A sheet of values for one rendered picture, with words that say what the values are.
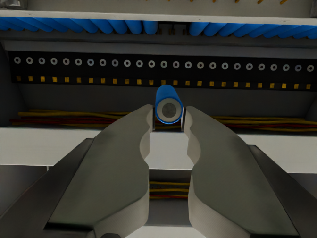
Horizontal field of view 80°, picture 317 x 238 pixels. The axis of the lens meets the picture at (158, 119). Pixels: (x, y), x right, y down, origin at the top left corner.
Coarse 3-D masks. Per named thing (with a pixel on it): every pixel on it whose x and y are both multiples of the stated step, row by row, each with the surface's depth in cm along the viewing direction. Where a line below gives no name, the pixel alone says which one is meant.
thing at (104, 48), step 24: (168, 24) 28; (24, 48) 31; (48, 48) 31; (72, 48) 31; (96, 48) 31; (120, 48) 31; (144, 48) 31; (168, 48) 31; (192, 48) 31; (216, 48) 31; (240, 48) 31; (264, 48) 31; (288, 48) 31
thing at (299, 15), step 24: (48, 0) 17; (72, 0) 17; (96, 0) 17; (120, 0) 17; (144, 0) 17; (168, 0) 17; (192, 0) 17; (216, 0) 17; (240, 0) 17; (264, 0) 17; (288, 0) 17; (312, 0) 17; (288, 24) 19; (312, 24) 19
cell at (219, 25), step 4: (208, 24) 24; (212, 24) 22; (216, 24) 22; (220, 24) 21; (224, 24) 21; (204, 28) 26; (208, 28) 24; (212, 28) 23; (216, 28) 23; (220, 28) 23; (204, 32) 26; (208, 32) 25; (212, 32) 25; (216, 32) 25
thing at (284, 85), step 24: (24, 72) 32; (48, 72) 32; (72, 72) 32; (96, 72) 32; (120, 72) 32; (144, 72) 32; (168, 72) 32; (192, 72) 32; (216, 72) 32; (240, 72) 32; (264, 72) 32; (288, 72) 32; (312, 72) 32
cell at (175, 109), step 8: (160, 88) 16; (168, 88) 15; (160, 96) 12; (168, 96) 12; (176, 96) 12; (160, 104) 12; (168, 104) 12; (176, 104) 12; (160, 112) 12; (168, 112) 12; (176, 112) 12; (160, 120) 12; (168, 120) 12; (176, 120) 12
